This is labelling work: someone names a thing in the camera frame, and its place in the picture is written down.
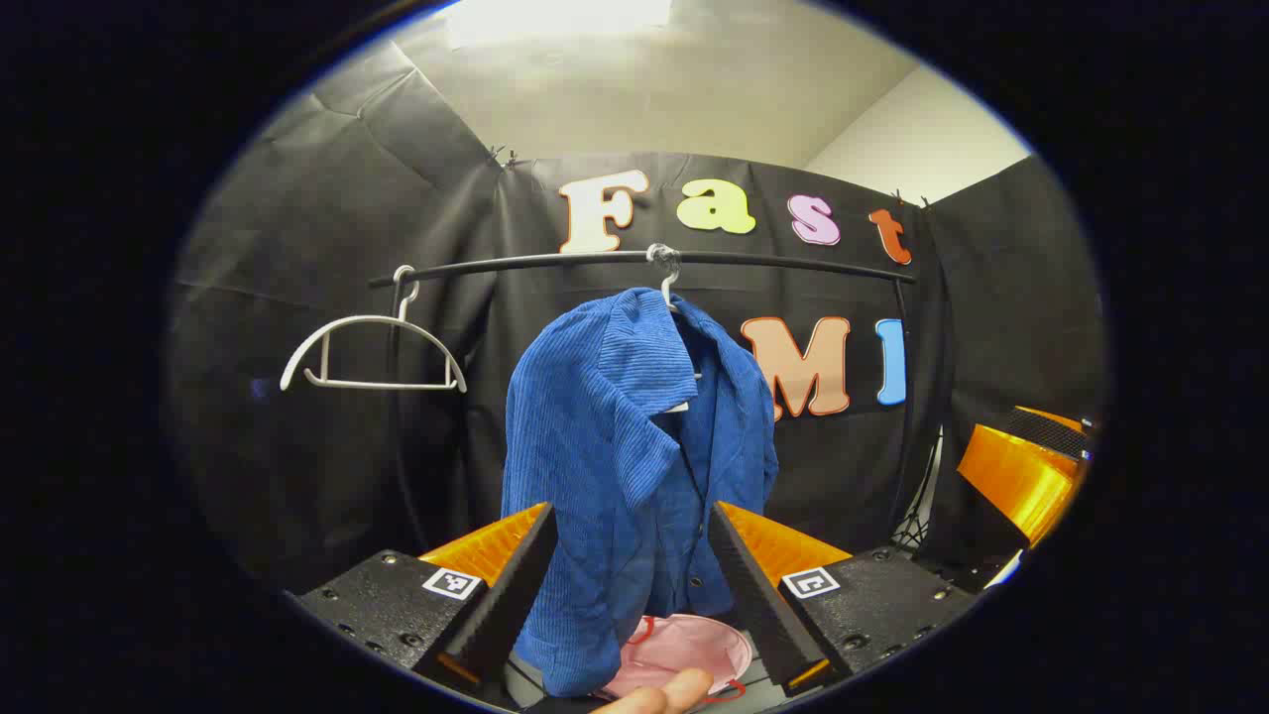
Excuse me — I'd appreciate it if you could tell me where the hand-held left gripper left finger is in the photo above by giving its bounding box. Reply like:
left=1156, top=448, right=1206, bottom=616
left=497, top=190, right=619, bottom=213
left=288, top=501, right=558, bottom=695

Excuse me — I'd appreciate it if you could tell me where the pink laundry hamper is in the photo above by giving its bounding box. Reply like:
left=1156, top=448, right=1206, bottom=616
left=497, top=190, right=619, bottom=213
left=600, top=613, right=754, bottom=705

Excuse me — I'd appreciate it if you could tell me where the black clothes rail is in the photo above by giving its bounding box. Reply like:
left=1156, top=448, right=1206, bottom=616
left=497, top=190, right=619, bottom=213
left=369, top=250, right=918, bottom=556

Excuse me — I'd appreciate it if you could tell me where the white plastic clothes hanger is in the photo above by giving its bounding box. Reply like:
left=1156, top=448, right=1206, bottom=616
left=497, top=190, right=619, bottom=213
left=646, top=243, right=687, bottom=314
left=280, top=265, right=469, bottom=395

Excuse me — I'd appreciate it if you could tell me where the blue corduroy shirt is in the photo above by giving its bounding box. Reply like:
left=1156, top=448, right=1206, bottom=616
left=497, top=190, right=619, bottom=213
left=501, top=288, right=779, bottom=698

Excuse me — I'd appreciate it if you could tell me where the ceiling light panel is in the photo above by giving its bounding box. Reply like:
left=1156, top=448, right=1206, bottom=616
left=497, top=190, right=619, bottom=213
left=441, top=0, right=675, bottom=49

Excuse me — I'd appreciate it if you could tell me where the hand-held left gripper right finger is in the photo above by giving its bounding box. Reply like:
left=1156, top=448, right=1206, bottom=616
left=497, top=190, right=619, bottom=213
left=707, top=501, right=978, bottom=697

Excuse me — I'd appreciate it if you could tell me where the black backdrop cloth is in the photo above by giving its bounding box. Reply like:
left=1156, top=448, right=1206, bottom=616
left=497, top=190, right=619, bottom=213
left=164, top=40, right=1106, bottom=596

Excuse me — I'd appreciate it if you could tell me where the black cable bundle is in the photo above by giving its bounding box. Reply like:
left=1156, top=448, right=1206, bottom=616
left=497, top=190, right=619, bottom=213
left=892, top=426, right=943, bottom=551

